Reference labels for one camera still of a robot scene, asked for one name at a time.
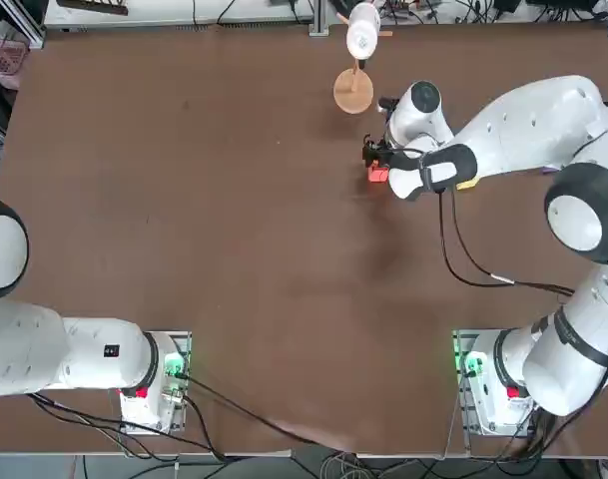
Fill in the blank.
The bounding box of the white smiley mug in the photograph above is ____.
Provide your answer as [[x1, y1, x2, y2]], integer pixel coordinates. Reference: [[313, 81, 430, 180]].
[[345, 2, 382, 61]]

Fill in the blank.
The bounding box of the wooden mug tree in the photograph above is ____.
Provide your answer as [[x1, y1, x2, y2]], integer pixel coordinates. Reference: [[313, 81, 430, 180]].
[[332, 0, 393, 115]]

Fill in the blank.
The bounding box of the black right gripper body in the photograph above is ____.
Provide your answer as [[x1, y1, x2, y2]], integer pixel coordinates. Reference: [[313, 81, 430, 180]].
[[376, 138, 398, 170]]

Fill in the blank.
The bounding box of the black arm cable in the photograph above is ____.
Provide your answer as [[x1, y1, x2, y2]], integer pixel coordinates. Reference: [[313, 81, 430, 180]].
[[436, 189, 577, 300]]

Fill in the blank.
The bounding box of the aluminium frame rail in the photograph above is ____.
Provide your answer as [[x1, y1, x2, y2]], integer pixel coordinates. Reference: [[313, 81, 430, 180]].
[[11, 0, 48, 50]]

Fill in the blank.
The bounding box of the black table cable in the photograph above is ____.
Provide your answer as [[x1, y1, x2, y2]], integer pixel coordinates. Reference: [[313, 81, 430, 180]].
[[183, 373, 354, 450]]

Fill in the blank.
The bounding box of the aluminium frame post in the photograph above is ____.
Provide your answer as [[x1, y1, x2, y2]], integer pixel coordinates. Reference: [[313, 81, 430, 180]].
[[308, 0, 329, 36]]

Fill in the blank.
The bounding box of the pink plastic basket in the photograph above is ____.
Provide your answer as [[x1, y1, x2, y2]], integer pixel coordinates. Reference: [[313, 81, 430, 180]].
[[0, 39, 30, 90]]

